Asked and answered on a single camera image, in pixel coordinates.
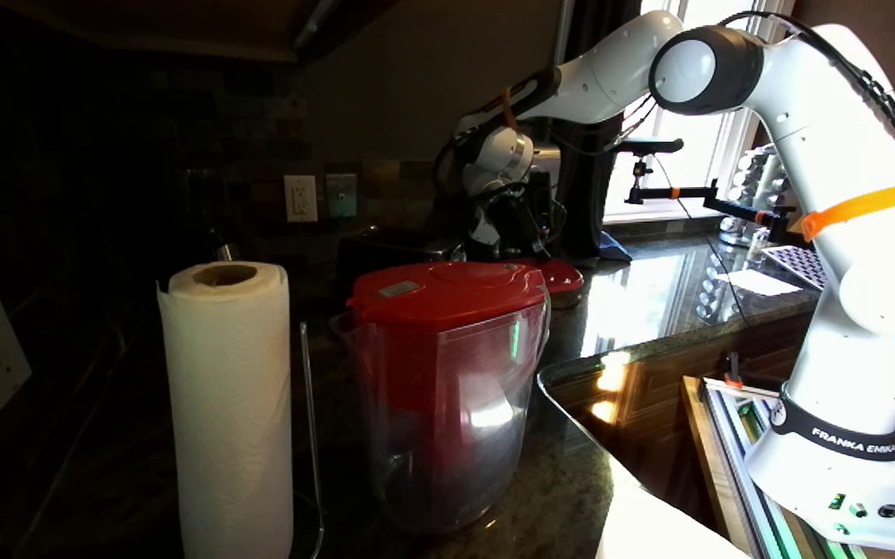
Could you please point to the metal paper towel holder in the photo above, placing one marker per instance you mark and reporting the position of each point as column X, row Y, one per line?
column 312, row 445

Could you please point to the white wall outlet plate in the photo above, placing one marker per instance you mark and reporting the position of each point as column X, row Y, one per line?
column 299, row 195

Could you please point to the white wall switch plate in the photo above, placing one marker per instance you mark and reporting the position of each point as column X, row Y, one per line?
column 341, row 194

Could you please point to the red plastic lid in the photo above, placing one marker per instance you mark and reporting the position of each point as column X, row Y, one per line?
column 564, row 276

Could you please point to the white paper towel roll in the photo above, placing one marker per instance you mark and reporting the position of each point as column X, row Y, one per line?
column 225, row 414

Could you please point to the bright window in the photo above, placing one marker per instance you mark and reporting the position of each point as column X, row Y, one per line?
column 721, row 135

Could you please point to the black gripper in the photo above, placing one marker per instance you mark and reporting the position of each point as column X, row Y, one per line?
column 510, row 222

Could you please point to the red water filter pitcher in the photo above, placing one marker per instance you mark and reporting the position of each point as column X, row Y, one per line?
column 437, row 392

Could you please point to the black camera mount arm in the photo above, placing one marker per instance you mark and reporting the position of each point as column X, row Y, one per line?
column 674, row 194

